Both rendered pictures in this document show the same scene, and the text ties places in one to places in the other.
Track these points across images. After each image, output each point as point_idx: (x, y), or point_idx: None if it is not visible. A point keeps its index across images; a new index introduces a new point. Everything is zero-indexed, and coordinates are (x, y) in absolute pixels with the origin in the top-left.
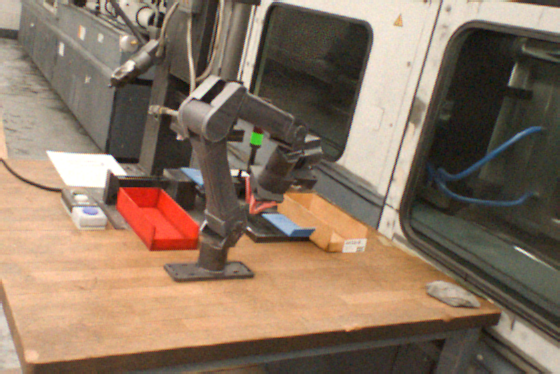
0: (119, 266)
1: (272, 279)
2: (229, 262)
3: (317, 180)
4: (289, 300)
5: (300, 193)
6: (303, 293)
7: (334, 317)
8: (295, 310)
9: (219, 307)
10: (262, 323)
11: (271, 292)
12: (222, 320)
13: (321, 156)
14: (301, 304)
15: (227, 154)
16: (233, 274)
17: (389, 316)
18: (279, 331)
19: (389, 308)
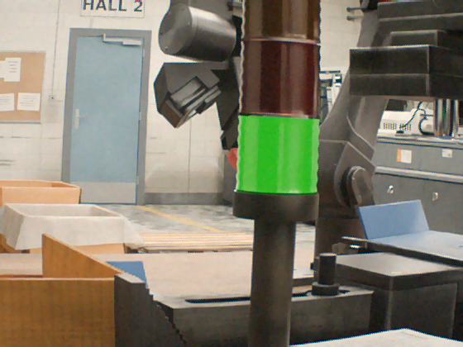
0: None
1: (216, 278)
2: (305, 276)
3: (154, 84)
4: (193, 266)
5: (51, 278)
6: (161, 270)
7: (125, 258)
8: (188, 261)
9: (310, 259)
10: (246, 255)
11: (223, 270)
12: (303, 254)
13: (160, 29)
14: (174, 263)
15: (356, 44)
16: (295, 268)
17: (23, 255)
18: (222, 253)
19: (10, 259)
